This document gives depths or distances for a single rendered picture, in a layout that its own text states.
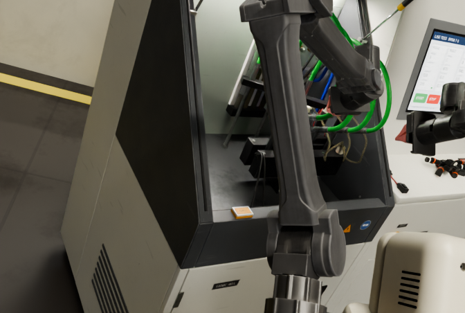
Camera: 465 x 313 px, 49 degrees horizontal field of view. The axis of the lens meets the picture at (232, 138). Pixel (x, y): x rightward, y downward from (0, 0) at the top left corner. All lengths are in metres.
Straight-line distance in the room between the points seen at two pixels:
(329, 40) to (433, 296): 0.44
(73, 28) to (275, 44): 2.80
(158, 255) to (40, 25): 2.33
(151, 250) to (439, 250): 0.93
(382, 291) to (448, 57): 1.26
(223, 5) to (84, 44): 2.03
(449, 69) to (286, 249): 1.30
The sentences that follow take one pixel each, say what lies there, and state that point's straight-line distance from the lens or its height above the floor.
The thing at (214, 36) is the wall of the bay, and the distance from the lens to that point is 1.59.
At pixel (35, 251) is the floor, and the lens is 2.37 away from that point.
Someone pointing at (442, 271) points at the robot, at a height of 1.36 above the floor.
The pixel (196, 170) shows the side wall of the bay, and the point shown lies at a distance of 1.22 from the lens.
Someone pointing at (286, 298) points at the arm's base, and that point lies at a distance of 0.74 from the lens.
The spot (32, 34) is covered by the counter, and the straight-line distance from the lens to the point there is 3.54.
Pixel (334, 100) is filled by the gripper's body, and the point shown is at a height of 1.28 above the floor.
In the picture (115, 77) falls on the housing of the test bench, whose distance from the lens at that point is 1.72.
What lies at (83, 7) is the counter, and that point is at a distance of 3.39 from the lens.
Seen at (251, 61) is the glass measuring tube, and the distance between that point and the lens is 1.68.
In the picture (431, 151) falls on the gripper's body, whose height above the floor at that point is 1.26.
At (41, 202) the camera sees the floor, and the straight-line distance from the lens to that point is 2.59.
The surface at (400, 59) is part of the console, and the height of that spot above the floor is 1.30.
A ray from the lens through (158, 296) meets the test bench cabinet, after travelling 1.46.
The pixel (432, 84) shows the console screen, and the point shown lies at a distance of 1.91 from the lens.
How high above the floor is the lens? 1.72
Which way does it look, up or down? 29 degrees down
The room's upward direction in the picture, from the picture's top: 22 degrees clockwise
